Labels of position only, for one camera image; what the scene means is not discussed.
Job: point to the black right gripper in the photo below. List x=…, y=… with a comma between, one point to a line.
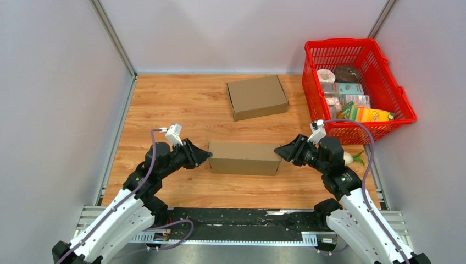
x=291, y=150

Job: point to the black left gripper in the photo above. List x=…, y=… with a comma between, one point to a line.
x=195, y=156

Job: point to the brown cardboard sheet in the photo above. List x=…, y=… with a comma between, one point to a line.
x=243, y=158

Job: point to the brown cardboard box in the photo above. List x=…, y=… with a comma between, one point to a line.
x=257, y=97

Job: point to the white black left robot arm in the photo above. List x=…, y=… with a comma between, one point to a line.
x=134, y=209

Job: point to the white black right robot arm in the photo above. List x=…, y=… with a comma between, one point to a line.
x=351, y=212

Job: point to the pink white product box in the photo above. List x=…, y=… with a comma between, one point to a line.
x=335, y=104

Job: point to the green product box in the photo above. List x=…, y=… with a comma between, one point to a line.
x=346, y=110

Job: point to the orange yellow product box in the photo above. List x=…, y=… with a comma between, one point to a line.
x=368, y=115

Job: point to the teal product box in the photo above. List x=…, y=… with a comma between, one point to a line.
x=341, y=88

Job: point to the white egg-shaped object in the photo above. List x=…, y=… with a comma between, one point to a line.
x=348, y=158

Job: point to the green leafy item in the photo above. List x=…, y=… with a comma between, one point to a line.
x=358, y=158

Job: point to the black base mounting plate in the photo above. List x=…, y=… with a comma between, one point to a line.
x=239, y=225

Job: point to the white round container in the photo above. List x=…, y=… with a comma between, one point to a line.
x=326, y=76

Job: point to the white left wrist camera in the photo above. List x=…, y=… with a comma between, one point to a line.
x=172, y=133

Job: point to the aluminium rail frame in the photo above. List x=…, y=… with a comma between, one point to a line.
x=319, y=228

